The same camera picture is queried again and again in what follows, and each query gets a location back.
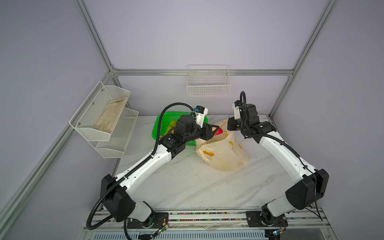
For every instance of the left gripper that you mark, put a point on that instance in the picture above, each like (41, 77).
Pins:
(207, 133)

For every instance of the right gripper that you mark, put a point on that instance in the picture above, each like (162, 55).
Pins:
(229, 124)

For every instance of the red fake apple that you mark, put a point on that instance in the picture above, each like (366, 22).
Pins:
(219, 131)

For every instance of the banana print plastic bag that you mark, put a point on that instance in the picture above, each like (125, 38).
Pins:
(222, 152)

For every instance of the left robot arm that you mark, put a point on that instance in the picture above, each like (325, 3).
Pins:
(115, 201)

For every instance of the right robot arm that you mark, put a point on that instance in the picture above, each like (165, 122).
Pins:
(309, 183)

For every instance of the lower white mesh shelf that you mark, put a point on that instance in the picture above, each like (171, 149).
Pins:
(121, 135)

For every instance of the white mesh shelf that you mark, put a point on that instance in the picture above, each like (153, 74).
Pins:
(97, 118)
(121, 135)

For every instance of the beige cloth in shelf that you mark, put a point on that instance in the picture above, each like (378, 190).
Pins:
(110, 115)

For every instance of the upper white mesh shelf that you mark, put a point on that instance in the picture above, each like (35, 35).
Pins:
(97, 118)

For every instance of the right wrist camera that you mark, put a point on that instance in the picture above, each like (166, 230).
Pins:
(237, 111)

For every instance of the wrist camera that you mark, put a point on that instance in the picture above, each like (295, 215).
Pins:
(237, 111)
(200, 113)

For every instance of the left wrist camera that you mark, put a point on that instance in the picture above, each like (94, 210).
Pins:
(200, 113)

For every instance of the white wire wall basket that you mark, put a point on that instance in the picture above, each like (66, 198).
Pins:
(208, 81)

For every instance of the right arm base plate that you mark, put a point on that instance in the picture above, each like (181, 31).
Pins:
(262, 219)

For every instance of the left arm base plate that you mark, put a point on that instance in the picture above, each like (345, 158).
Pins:
(155, 221)

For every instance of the aluminium mounting rail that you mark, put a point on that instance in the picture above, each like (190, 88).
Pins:
(213, 220)

